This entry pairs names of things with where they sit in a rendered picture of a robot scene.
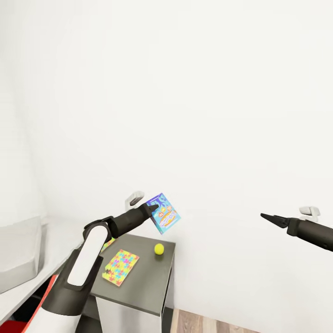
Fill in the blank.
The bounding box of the board game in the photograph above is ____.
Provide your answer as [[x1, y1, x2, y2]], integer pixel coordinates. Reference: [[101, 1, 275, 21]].
[[146, 193, 181, 234]]

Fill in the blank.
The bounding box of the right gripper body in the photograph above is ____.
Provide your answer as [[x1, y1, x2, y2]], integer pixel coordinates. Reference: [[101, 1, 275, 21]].
[[286, 217, 333, 250]]

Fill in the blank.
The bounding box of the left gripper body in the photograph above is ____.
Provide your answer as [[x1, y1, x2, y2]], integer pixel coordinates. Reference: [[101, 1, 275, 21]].
[[122, 202, 152, 234]]

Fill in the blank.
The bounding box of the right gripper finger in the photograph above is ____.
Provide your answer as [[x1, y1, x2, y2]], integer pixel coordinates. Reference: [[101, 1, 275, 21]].
[[260, 213, 290, 228]]

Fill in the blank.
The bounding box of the tennis ball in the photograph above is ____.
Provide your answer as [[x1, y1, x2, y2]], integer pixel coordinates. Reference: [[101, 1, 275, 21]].
[[154, 244, 164, 255]]

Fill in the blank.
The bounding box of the jigsaw puzzle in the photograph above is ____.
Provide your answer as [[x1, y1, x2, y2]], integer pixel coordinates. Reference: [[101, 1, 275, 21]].
[[103, 250, 139, 286], [101, 238, 115, 253]]

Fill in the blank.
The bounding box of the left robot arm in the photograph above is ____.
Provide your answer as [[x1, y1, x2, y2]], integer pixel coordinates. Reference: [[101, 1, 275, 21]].
[[25, 191, 159, 333]]

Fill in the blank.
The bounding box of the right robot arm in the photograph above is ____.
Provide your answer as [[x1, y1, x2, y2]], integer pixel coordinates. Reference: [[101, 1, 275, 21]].
[[260, 206, 333, 252]]

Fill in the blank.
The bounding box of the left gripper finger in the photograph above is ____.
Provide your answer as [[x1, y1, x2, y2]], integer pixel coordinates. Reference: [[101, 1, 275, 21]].
[[149, 204, 159, 212]]

